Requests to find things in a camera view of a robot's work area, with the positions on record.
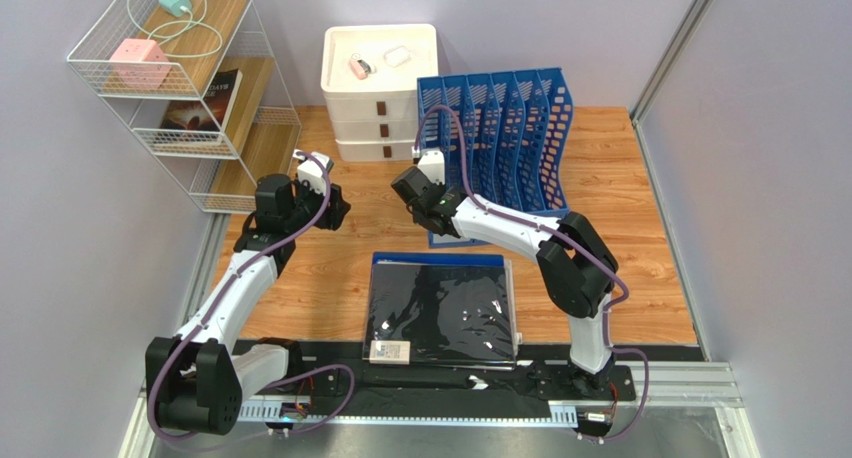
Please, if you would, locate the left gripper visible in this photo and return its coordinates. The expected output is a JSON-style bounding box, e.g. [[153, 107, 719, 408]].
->
[[284, 173, 351, 235]]

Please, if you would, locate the blue file organizer rack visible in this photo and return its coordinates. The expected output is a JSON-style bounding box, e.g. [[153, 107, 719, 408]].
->
[[413, 68, 574, 247]]

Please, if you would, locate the white three drawer organizer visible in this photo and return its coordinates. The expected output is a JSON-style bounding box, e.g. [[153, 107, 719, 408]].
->
[[320, 23, 439, 162]]

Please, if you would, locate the pink correction tape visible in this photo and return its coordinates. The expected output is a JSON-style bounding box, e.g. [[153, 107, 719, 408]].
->
[[348, 53, 374, 80]]

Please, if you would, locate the clear plastic bag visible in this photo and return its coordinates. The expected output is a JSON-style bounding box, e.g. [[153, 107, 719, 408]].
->
[[383, 45, 413, 68]]

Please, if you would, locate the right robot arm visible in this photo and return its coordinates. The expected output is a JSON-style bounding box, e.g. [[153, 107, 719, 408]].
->
[[391, 166, 627, 376]]

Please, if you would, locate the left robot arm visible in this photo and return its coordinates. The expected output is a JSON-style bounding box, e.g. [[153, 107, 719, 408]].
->
[[145, 174, 351, 443]]

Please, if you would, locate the blue folder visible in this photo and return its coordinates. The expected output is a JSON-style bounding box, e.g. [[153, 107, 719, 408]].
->
[[372, 252, 505, 267]]

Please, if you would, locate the dark cover book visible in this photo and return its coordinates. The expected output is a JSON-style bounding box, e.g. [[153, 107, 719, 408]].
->
[[156, 69, 243, 146]]

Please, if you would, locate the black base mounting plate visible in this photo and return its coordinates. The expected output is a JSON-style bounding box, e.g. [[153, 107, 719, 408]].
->
[[268, 341, 642, 419]]

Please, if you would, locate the pink cube power socket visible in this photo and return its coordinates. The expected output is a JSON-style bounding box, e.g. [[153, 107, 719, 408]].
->
[[109, 38, 171, 90]]

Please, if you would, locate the mint green charger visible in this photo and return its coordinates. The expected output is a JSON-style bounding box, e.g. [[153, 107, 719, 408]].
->
[[158, 0, 192, 18]]

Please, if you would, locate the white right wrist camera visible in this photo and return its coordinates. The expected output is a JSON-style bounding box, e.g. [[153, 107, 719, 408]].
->
[[412, 148, 446, 184]]

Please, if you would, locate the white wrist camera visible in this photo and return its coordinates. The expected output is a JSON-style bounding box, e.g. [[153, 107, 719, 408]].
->
[[412, 148, 446, 184], [293, 149, 334, 195]]

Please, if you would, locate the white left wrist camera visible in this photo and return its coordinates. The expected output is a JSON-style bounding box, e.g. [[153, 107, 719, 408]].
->
[[293, 149, 334, 195]]

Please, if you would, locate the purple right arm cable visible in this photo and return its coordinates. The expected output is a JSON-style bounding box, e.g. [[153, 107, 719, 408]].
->
[[412, 104, 650, 443]]

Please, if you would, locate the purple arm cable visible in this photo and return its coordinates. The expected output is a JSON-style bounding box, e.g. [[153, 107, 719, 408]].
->
[[146, 150, 356, 442], [412, 104, 650, 443]]

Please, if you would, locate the white wire shelf rack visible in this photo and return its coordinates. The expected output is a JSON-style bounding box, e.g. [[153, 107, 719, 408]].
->
[[67, 0, 301, 214]]

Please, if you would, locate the mint green cable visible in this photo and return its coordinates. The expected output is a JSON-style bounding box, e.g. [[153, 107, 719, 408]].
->
[[125, 0, 224, 60]]

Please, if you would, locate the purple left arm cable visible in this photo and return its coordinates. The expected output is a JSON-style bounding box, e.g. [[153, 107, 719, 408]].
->
[[146, 150, 356, 442]]

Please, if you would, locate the aluminium frame rail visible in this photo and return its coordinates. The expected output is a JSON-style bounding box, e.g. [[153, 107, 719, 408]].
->
[[120, 346, 760, 457]]

